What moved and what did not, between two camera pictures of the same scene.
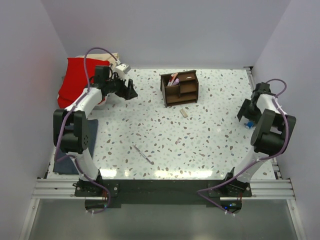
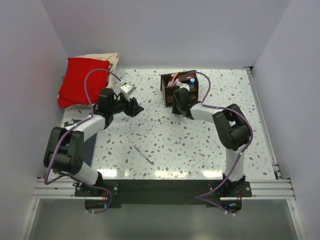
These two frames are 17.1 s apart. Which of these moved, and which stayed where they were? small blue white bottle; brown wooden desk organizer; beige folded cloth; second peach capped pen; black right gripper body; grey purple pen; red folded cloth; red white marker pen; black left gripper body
Moved: black left gripper body; black right gripper body; small blue white bottle
Stayed: brown wooden desk organizer; red white marker pen; second peach capped pen; beige folded cloth; red folded cloth; grey purple pen
